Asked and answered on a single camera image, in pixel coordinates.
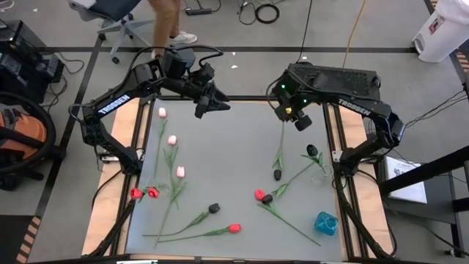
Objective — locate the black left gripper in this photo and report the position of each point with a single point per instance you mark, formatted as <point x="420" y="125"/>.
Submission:
<point x="202" y="78"/>

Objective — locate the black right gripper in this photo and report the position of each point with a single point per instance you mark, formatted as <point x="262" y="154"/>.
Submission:
<point x="281" y="114"/>

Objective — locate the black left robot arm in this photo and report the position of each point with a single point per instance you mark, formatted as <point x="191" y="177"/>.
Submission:
<point x="110" y="106"/>

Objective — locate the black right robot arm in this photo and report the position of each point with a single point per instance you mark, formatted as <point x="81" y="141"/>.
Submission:
<point x="359" y="106"/>

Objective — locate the clear glass vase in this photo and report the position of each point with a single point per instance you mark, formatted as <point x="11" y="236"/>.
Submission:
<point x="165" y="187"/>
<point x="318" y="180"/>

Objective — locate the blue glass vase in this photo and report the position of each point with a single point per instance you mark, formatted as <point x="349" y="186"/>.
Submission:
<point x="326" y="223"/>

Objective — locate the white sneaker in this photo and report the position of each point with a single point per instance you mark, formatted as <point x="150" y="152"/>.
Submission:
<point x="183" y="37"/>

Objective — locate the black perforated computer case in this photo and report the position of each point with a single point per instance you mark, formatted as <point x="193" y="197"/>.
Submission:
<point x="362" y="77"/>

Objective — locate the black power strip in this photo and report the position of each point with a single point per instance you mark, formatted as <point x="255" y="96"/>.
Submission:
<point x="198" y="11"/>

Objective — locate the white paper booklet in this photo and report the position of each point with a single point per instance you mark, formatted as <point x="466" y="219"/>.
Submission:
<point x="406" y="190"/>

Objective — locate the black diagonal beam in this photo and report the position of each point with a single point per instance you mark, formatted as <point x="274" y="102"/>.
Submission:
<point x="421" y="172"/>

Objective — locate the white bin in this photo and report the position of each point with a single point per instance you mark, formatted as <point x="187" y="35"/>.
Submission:
<point x="443" y="33"/>

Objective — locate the grey side table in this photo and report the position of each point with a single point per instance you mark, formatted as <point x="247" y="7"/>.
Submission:
<point x="439" y="205"/>

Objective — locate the orange shop vacuum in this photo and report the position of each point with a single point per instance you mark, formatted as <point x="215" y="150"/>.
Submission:
<point x="25" y="128"/>

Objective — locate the black electronics rack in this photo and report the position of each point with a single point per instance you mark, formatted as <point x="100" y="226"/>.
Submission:
<point x="22" y="62"/>

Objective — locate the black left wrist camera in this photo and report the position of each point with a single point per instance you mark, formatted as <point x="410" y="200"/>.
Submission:
<point x="202" y="107"/>

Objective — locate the silver metal bracket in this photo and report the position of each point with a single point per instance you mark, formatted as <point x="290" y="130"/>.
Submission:
<point x="336" y="157"/>

